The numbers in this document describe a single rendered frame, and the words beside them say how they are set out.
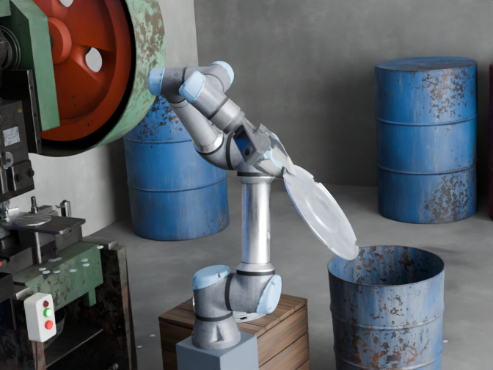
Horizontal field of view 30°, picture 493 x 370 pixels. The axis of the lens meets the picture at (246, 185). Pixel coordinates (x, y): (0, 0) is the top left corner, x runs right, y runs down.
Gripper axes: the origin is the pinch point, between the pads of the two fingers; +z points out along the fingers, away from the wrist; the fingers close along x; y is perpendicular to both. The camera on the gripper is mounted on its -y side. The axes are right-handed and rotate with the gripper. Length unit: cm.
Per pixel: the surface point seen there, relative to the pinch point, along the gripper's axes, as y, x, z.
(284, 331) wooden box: 75, 61, 48
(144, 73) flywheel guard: 80, 25, -48
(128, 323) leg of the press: 74, 97, 5
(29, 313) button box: 25, 91, -25
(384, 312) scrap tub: 68, 29, 66
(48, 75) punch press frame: 74, 46, -72
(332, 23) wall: 374, -8, 7
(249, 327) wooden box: 65, 64, 36
